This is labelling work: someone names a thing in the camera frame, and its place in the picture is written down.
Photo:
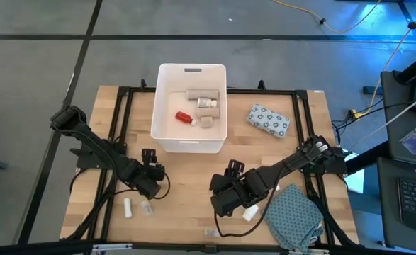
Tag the white perforated plastic basket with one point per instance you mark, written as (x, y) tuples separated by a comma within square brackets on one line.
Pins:
[(168, 138)]

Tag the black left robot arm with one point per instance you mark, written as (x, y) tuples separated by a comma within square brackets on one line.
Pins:
[(98, 145)]

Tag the white pill bottle yellow label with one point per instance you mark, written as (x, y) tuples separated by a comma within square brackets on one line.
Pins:
[(250, 212)]

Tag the black metal table frame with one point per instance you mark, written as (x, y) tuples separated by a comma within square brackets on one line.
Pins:
[(257, 91)]

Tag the clear plastic bottle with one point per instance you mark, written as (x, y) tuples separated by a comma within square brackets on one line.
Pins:
[(212, 233)]

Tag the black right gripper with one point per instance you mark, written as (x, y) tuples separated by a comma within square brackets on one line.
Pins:
[(236, 193)]

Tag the long beige bandage roll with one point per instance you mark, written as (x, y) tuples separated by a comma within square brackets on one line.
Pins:
[(202, 94)]

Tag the medium beige bandage roll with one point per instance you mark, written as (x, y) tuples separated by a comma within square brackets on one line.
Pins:
[(207, 112)]

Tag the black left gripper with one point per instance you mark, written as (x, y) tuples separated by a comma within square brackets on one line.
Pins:
[(147, 178)]

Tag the teal patterned cloth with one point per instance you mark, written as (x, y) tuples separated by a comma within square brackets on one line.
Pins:
[(292, 219)]

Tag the yellow power plug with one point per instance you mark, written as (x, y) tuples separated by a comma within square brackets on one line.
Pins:
[(355, 113)]

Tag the short beige bandage roll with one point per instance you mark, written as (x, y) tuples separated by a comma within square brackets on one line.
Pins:
[(206, 122)]

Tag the black laptop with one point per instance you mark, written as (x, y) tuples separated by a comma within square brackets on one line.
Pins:
[(409, 205)]

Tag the amber bottle with white cap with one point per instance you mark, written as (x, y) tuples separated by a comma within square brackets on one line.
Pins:
[(183, 117)]

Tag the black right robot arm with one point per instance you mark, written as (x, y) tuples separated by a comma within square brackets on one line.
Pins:
[(296, 159)]

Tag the white small bottle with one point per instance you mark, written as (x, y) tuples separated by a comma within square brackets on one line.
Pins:
[(128, 208)]

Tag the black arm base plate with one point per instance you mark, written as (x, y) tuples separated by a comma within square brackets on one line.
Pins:
[(87, 161), (335, 166)]

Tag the small clear plastic vial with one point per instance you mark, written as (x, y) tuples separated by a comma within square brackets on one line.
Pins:
[(146, 208)]

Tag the grey case with screen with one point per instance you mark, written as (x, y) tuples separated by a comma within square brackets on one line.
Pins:
[(399, 117)]

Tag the blue white patterned pack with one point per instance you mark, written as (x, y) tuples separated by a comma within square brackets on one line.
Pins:
[(268, 120)]

